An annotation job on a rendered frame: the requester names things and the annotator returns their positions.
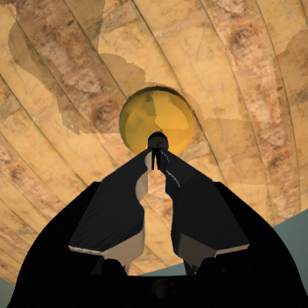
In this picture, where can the brass dome bell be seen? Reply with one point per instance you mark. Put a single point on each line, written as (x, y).
(156, 117)

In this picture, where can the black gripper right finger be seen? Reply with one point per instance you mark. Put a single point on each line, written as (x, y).
(209, 220)

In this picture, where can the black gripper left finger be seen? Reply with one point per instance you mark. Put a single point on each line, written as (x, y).
(105, 221)

